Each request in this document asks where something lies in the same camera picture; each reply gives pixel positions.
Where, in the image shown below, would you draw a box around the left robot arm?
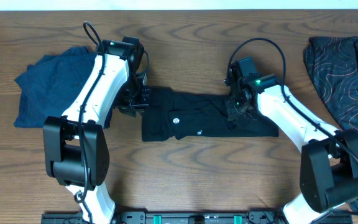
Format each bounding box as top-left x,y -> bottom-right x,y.
42,36 -> 150,223

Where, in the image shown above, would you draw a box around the black Sydro t-shirt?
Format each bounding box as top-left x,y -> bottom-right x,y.
142,87 -> 279,142

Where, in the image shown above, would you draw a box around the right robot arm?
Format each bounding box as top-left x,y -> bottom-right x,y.
225,57 -> 358,223

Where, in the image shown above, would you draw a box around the black red patterned garment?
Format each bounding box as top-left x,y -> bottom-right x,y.
303,35 -> 358,218

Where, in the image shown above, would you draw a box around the folded navy blue shorts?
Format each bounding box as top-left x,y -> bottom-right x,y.
14,46 -> 96,128

